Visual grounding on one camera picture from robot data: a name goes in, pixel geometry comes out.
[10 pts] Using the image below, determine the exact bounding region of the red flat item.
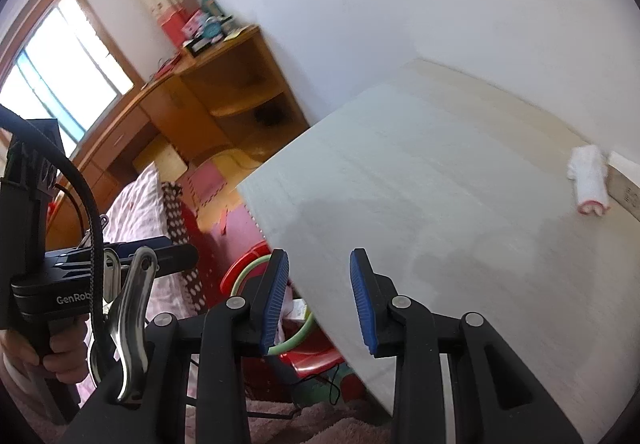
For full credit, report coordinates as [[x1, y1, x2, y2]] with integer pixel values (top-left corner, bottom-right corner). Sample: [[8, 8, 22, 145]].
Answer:
[[150, 59, 183, 77]]

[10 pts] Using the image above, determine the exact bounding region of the black small box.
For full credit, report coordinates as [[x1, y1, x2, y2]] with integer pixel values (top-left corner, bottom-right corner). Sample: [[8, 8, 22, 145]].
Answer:
[[182, 36, 223, 57]]

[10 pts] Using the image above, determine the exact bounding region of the dark red foam floor mat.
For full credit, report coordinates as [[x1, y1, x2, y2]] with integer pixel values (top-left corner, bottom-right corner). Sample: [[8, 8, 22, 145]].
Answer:
[[220, 201, 268, 250]]

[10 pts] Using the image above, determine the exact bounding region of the brown polka dot blanket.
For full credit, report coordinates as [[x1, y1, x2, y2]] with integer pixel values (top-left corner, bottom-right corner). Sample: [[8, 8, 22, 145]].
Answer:
[[160, 180, 213, 312]]

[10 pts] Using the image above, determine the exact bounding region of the window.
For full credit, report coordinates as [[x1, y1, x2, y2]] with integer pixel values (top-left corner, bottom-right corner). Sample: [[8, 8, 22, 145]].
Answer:
[[0, 0, 136, 160]]

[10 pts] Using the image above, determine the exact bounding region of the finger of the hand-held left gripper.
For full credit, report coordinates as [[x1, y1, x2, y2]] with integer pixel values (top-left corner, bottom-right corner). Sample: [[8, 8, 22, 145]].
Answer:
[[107, 243, 200, 281], [47, 235, 173, 265]]

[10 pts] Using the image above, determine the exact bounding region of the person's left hand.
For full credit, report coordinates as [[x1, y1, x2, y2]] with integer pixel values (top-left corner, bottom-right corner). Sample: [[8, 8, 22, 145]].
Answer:
[[0, 314, 91, 382]]

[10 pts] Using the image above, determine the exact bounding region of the person's left forearm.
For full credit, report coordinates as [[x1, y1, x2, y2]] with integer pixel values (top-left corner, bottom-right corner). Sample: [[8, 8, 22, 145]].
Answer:
[[0, 363, 68, 430]]

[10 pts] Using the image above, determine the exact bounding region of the white glove red cuff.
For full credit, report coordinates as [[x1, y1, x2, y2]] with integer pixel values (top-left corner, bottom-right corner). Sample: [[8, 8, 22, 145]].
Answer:
[[566, 144, 611, 216]]

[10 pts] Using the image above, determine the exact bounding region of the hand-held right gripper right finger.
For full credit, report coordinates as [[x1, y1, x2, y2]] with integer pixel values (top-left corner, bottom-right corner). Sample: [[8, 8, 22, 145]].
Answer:
[[349, 248, 583, 444]]

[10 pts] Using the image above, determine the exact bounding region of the black braided cable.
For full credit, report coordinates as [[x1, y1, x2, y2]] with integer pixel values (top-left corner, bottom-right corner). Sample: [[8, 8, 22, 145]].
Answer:
[[0, 104, 106, 365]]

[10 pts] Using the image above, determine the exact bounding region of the pink box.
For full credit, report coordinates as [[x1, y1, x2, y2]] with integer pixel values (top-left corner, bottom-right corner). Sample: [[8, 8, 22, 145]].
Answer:
[[181, 10, 211, 39]]

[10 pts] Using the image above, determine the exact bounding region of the light wooden chair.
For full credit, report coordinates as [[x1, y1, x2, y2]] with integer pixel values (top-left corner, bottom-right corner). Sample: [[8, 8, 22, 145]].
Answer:
[[132, 134, 188, 177]]

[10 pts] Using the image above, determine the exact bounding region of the pink checked bedsheet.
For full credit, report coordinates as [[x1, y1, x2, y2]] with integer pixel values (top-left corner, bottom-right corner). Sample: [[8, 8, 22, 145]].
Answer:
[[47, 161, 201, 325]]

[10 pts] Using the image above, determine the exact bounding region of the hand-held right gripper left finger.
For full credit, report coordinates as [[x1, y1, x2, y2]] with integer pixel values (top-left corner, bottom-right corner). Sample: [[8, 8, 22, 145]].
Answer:
[[62, 249, 291, 444]]

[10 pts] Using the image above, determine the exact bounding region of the pink foam floor mat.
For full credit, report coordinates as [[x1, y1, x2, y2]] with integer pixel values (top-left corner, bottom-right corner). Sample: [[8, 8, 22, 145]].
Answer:
[[175, 159, 241, 225]]

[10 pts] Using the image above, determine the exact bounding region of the wooden corner desk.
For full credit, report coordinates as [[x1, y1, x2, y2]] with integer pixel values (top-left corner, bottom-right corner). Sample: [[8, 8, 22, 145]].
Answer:
[[45, 24, 311, 250]]

